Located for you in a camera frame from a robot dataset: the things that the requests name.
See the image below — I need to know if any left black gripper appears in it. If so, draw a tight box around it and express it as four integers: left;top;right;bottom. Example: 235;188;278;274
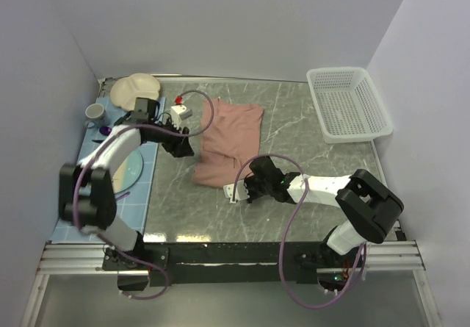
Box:
147;115;195;159

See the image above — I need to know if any pink printed t shirt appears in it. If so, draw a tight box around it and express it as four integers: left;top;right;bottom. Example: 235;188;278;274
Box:
192;98;264;188

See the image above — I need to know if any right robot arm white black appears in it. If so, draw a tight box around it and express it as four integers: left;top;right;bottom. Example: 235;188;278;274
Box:
245;155;405;267

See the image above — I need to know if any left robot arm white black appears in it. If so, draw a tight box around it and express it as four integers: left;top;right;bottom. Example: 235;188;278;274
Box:
58;98;194;270

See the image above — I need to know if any cream teal round plate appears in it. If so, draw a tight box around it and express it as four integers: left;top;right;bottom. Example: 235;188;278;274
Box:
112;150;143;193

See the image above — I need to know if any purple fork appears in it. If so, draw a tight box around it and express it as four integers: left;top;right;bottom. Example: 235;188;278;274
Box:
115;191;130;201

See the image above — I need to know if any purple spoon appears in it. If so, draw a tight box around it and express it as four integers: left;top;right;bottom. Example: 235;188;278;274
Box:
98;126;112;136

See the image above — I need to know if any blue grid placemat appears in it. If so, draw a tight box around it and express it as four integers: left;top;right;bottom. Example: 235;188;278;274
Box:
50;97;166;243

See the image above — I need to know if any cream divided plate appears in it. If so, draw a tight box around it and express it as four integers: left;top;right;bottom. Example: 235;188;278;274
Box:
109;73;161;111

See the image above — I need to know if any grey mug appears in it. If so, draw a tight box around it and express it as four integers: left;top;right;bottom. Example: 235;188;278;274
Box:
84;103;108;129

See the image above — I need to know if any white plastic basket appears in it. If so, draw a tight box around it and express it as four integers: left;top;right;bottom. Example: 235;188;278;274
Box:
306;67;394;144

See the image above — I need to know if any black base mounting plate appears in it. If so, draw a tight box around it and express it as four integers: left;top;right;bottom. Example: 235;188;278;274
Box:
101;241;353;293

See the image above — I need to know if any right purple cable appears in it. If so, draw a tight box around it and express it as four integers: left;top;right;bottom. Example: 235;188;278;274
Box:
231;153;368;309

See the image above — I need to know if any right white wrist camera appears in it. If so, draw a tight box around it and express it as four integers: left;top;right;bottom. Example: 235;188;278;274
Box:
223;180;250;204

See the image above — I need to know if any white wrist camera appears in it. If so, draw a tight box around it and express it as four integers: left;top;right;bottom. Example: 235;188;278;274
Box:
223;180;250;204
170;96;192;128

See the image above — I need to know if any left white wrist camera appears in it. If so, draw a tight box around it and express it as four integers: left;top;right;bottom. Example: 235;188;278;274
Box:
170;96;192;128

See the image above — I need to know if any aluminium frame rail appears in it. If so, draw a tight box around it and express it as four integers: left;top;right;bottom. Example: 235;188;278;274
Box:
21;224;442;326

